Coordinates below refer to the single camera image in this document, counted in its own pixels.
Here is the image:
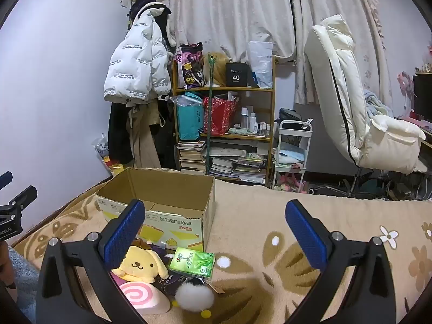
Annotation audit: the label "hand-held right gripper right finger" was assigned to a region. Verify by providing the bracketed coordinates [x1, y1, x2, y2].
[284, 199, 397, 324]

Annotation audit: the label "row of cosmetic bottles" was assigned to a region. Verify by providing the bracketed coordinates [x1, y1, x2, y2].
[240, 106, 271, 134]

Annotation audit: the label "pale blue blanket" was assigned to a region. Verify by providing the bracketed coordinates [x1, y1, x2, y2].
[364, 89, 394, 119]

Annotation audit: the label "pink fan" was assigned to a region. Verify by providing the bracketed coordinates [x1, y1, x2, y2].
[397, 71, 414, 115]

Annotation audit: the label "black box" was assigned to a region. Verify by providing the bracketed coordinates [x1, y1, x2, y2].
[225, 62, 249, 87]

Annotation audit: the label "white fluffy pompom plush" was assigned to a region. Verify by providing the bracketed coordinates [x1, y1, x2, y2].
[170, 277, 217, 319]

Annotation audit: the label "pink soft items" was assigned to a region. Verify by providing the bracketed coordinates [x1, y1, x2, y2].
[275, 172, 306, 191]

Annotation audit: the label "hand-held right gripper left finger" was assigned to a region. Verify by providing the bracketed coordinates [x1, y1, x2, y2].
[35, 198, 149, 324]

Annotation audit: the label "messy pile of books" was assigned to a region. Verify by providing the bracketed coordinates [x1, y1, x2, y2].
[207, 142, 269, 185]

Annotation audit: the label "light blue folded cloth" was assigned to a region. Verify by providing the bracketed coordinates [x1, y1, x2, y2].
[275, 142, 306, 167]

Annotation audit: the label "green pole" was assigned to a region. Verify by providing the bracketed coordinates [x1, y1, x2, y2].
[206, 54, 217, 177]

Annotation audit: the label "wooden shelf unit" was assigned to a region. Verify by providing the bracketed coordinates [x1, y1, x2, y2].
[172, 54, 275, 187]

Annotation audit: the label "neat stack of books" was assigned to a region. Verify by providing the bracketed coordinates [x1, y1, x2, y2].
[177, 140, 207, 175]

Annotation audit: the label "white puffer jacket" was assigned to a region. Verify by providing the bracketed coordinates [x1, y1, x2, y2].
[103, 2, 173, 103]

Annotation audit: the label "person's left forearm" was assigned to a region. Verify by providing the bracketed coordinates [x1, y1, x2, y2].
[0, 241, 40, 324]

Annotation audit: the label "red patterned bag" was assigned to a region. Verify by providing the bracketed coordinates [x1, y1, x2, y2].
[202, 96, 239, 136]

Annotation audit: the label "pink swirl roll plush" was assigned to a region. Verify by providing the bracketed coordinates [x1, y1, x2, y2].
[119, 280, 172, 317]

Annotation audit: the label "green tissue pack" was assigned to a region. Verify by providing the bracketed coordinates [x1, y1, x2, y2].
[168, 246, 216, 280]

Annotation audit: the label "teal paper bag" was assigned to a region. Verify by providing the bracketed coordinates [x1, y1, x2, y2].
[170, 93, 205, 141]

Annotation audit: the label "blond wig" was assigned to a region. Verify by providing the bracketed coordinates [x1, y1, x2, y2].
[202, 52, 231, 87]

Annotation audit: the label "black coat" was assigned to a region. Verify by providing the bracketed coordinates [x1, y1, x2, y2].
[109, 99, 136, 166]

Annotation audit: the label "dark hooded garment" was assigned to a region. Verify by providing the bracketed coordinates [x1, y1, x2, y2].
[127, 0, 173, 19]

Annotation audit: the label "black hanging garment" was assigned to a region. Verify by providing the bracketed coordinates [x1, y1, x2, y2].
[158, 97, 178, 169]

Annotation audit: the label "beige brown printed blanket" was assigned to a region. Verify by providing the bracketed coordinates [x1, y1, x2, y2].
[10, 175, 432, 324]

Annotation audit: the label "clear plastic bag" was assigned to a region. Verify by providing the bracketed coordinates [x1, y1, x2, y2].
[247, 40, 273, 89]

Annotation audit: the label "black bag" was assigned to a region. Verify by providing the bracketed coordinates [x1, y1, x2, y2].
[275, 108, 303, 124]

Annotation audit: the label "white recliner chair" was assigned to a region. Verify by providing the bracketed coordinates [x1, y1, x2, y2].
[304, 15, 428, 196]

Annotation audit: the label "cartoon printed bag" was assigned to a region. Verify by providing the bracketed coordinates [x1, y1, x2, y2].
[175, 43, 205, 89]

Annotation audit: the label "beige coat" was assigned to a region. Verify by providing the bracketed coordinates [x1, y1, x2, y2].
[126, 101, 163, 170]

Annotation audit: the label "plastic bag of toys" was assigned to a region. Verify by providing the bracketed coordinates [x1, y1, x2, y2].
[93, 133, 126, 177]

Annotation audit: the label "yellow dog plush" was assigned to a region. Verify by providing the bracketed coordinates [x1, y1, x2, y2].
[111, 245, 169, 282]

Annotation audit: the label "white trolley cart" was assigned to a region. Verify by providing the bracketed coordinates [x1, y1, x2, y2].
[271, 120, 313, 191]

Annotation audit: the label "dark printed packet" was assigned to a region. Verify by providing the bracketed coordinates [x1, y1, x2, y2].
[158, 266, 204, 300]

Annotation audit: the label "cardboard box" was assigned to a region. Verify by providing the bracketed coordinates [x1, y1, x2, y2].
[95, 167, 217, 251]

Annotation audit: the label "white floral curtain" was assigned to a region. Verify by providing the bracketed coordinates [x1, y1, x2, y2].
[287, 0, 386, 106]
[167, 0, 298, 64]

